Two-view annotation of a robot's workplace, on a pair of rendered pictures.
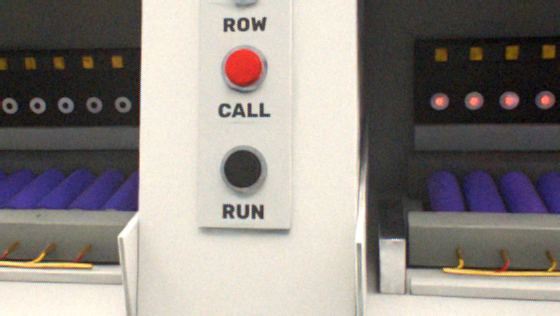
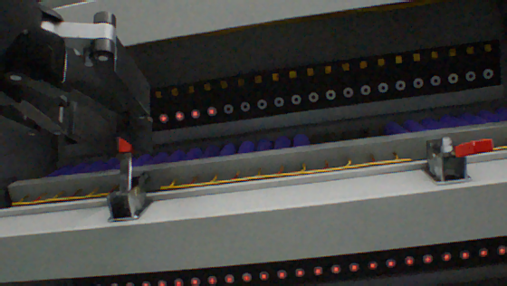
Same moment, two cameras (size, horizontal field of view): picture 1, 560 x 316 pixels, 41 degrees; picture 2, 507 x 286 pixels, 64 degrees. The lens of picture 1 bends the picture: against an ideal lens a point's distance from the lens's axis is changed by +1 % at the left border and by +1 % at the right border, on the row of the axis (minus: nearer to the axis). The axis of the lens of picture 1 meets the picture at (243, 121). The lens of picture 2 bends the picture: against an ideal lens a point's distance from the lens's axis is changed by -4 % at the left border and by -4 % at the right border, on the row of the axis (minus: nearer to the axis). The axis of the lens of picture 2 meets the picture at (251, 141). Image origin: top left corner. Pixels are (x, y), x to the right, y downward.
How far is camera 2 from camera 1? 0.38 m
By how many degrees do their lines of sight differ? 5
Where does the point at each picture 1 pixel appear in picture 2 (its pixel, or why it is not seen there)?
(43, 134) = (424, 100)
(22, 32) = (378, 49)
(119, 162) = (484, 106)
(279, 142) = not seen: outside the picture
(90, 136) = (453, 97)
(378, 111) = not seen: outside the picture
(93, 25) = (422, 40)
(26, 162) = (427, 113)
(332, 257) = not seen: outside the picture
